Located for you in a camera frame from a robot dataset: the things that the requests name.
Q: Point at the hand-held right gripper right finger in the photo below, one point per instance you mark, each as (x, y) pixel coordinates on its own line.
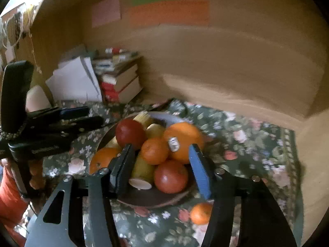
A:
(200, 172)

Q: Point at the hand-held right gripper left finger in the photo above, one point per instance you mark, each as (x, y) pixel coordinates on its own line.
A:
(123, 169)

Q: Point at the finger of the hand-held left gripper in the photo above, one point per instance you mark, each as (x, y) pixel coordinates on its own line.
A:
(87, 122)
(72, 112)

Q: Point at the yellow banana piece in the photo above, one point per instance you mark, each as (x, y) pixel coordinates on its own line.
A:
(144, 119)
(142, 169)

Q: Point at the red tomato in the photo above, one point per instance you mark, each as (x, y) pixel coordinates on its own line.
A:
(171, 176)

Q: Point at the small tangerine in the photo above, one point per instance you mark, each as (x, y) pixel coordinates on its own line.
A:
(154, 150)
(200, 213)

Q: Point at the red apple back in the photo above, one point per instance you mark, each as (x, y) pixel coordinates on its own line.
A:
(129, 133)

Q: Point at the large orange with sticker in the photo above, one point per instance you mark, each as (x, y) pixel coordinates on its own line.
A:
(185, 135)

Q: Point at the dark brown round plate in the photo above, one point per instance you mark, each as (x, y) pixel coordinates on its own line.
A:
(154, 201)

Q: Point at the person's left hand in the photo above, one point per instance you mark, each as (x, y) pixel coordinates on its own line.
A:
(37, 97)

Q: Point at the white paper sheets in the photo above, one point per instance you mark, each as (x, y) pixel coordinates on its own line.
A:
(74, 82)

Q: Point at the floral green tablecloth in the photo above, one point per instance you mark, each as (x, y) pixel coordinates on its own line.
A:
(244, 159)

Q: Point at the stack of books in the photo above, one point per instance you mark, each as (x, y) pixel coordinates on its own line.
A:
(120, 82)

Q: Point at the red white marker pen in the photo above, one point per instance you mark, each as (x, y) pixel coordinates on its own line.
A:
(114, 50)

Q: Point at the pink sticky note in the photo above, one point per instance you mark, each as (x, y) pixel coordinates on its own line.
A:
(106, 11)

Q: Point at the orange sticky note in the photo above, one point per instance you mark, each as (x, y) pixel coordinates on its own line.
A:
(169, 12)

